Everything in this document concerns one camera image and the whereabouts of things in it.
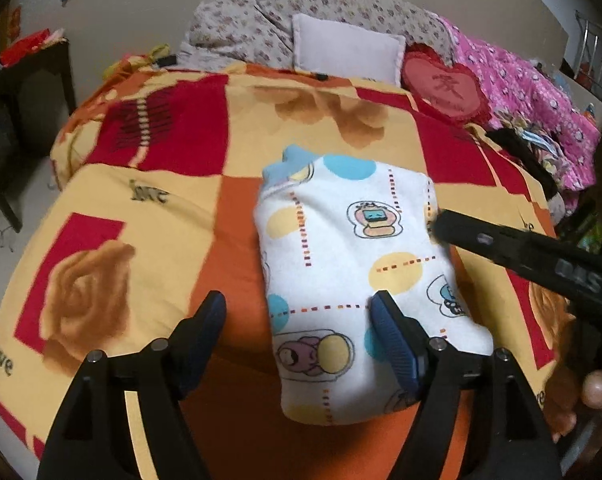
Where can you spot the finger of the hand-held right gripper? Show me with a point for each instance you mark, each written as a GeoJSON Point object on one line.
{"type": "Point", "coordinates": [491, 242]}

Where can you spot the person's right hand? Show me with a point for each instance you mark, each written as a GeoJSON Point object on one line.
{"type": "Point", "coordinates": [601, 390]}

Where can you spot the yellow red rose blanket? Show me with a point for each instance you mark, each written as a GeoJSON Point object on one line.
{"type": "Point", "coordinates": [156, 210]}

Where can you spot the black phone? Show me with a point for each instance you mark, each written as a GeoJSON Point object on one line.
{"type": "Point", "coordinates": [166, 61]}

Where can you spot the white pillow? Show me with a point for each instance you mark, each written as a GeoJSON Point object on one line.
{"type": "Point", "coordinates": [346, 47]}

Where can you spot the grey floral quilt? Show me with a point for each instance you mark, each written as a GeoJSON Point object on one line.
{"type": "Point", "coordinates": [241, 25]}

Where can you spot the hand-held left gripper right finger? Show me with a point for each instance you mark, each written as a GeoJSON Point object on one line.
{"type": "Point", "coordinates": [396, 345]}

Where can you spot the red heart cushion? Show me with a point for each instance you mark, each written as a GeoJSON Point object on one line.
{"type": "Point", "coordinates": [443, 87]}

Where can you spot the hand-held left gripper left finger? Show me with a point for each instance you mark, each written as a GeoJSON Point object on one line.
{"type": "Point", "coordinates": [201, 347]}

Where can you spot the dark wooden table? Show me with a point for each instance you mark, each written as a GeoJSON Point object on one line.
{"type": "Point", "coordinates": [21, 125]}

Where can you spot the white cartoon-print baby top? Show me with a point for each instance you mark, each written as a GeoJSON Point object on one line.
{"type": "Point", "coordinates": [361, 270]}

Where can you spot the black clothing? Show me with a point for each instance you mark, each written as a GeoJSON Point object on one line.
{"type": "Point", "coordinates": [523, 157]}

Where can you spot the red cloth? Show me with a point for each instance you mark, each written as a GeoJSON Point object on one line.
{"type": "Point", "coordinates": [28, 45]}

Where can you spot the metal rack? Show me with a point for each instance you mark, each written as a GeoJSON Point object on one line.
{"type": "Point", "coordinates": [601, 55]}

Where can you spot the pink printed quilt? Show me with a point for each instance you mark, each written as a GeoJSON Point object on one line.
{"type": "Point", "coordinates": [531, 85]}

